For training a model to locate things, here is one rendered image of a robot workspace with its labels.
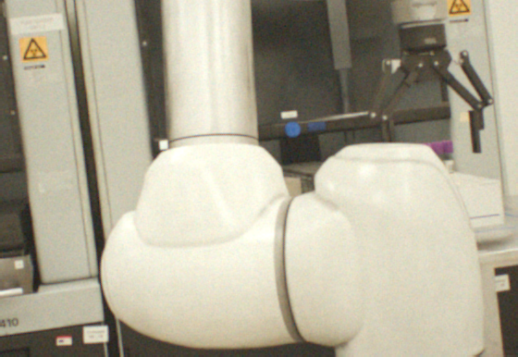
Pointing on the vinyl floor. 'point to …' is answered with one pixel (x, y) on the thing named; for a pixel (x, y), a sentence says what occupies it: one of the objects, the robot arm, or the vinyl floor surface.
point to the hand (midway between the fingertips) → (435, 151)
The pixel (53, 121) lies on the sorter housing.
